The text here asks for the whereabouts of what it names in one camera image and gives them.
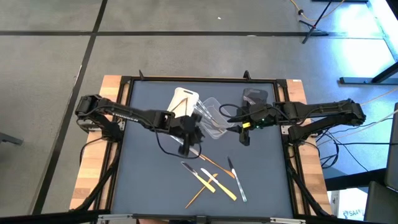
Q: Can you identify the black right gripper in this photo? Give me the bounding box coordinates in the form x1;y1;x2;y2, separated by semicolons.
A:
228;104;279;147

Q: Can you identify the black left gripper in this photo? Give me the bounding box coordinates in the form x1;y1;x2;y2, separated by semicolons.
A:
172;113;205;156

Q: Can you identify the dark grey plastic bin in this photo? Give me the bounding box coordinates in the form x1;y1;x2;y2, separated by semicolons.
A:
241;88;269;108

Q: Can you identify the clear plastic bin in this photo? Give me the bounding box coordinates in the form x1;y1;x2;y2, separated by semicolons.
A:
194;96;236;140

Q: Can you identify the white plastic bin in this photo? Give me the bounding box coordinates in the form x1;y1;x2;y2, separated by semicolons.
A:
167;86;200;121

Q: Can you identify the silver aluminium bar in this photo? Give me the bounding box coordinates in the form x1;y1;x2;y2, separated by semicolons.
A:
97;213;307;224

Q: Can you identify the black tripod stand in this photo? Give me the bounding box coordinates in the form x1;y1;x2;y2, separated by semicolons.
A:
298;0;330;45

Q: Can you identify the black desk foot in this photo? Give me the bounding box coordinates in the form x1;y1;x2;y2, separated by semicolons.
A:
324;167;388;192
338;61;398;85

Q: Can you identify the white printed box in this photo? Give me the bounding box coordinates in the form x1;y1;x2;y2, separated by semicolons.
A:
336;189;367;222

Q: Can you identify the dark grey chair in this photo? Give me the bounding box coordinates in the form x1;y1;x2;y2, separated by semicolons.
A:
363;102;398;224

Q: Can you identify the grey chair foot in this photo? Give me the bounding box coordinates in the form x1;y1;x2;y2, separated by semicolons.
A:
0;131;24;146

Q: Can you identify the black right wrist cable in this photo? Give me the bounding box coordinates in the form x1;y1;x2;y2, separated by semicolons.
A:
218;103;251;123

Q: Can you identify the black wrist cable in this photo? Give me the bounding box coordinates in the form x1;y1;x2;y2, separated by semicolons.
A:
154;130;203;160
218;103;251;123

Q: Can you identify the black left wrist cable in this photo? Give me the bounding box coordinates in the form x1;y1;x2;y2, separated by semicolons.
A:
154;130;203;160

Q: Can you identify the black aluminium table frame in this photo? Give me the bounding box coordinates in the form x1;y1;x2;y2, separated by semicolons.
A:
70;70;333;224

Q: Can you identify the yellow extension cord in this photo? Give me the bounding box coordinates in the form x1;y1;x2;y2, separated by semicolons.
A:
353;88;398;110

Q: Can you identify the yellow power cable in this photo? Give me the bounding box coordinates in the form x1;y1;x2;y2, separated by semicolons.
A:
289;0;346;22

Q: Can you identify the white cable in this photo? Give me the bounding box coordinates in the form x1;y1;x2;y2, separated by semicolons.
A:
354;110;398;133

